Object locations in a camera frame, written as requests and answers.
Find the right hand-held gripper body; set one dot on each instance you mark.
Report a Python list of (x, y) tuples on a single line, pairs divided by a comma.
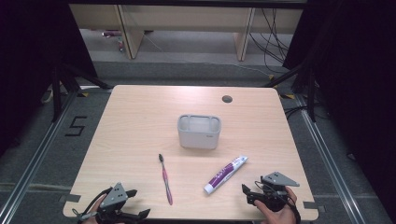
[(275, 191)]

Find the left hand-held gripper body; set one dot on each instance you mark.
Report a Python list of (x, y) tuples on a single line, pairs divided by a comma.
[(113, 196)]

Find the white purple toothpaste tube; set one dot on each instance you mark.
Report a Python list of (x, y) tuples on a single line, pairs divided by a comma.
[(225, 174)]

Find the pink toothbrush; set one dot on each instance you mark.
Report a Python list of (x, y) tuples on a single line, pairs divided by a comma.
[(165, 179)]

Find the grey toothbrush holder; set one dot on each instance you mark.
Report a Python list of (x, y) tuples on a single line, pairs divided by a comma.
[(199, 131)]

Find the person's right hand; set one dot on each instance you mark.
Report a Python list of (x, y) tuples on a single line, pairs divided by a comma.
[(280, 213)]

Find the person's left hand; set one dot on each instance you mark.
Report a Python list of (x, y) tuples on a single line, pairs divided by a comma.
[(94, 211)]

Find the grey tape patch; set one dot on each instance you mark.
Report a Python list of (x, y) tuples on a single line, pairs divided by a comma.
[(313, 205), (70, 198)]

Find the black metal stand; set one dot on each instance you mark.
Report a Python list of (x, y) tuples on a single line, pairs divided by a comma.
[(56, 93), (311, 93)]

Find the yellow black tape mark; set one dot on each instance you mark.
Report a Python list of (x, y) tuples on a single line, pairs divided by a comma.
[(84, 94)]

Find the small bottle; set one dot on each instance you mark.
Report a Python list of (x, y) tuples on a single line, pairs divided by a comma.
[(120, 44)]

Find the pink thing on floor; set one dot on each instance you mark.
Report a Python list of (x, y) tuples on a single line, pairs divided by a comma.
[(111, 33)]

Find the metal floor rail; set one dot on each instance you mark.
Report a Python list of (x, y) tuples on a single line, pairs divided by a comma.
[(31, 168), (330, 161)]

